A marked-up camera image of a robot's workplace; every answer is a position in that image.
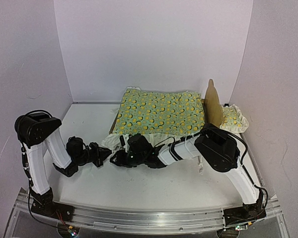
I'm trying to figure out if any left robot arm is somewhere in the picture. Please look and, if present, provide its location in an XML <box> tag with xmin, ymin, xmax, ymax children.
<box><xmin>14</xmin><ymin>110</ymin><xmax>112</xmax><ymax>197</ymax></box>

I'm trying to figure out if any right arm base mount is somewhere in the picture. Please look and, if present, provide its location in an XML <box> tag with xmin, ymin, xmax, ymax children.
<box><xmin>223</xmin><ymin>202</ymin><xmax>267</xmax><ymax>228</ymax></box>

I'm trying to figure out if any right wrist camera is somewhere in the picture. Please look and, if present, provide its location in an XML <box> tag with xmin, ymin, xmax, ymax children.
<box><xmin>119</xmin><ymin>135</ymin><xmax>129</xmax><ymax>152</ymax></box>

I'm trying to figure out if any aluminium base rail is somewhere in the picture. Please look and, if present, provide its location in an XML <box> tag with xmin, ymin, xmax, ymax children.
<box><xmin>3</xmin><ymin>189</ymin><xmax>290</xmax><ymax>238</ymax></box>

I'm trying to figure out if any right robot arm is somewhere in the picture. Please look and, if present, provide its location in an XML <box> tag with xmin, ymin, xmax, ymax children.
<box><xmin>110</xmin><ymin>123</ymin><xmax>267</xmax><ymax>206</ymax></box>

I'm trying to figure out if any wooden pet bed frame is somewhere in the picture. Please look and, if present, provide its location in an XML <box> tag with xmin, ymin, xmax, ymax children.
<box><xmin>110</xmin><ymin>80</ymin><xmax>223</xmax><ymax>136</ymax></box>

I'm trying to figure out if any lemon print ruffled mattress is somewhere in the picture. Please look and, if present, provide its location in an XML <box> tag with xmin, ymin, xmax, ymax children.
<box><xmin>100</xmin><ymin>86</ymin><xmax>207</xmax><ymax>174</ymax></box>

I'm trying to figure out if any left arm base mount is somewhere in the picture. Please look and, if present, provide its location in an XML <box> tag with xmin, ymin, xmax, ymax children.
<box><xmin>30</xmin><ymin>188</ymin><xmax>74</xmax><ymax>222</ymax></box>

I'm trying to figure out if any small lemon print pillow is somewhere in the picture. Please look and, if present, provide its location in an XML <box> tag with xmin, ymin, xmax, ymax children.
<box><xmin>220</xmin><ymin>105</ymin><xmax>249</xmax><ymax>134</ymax></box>

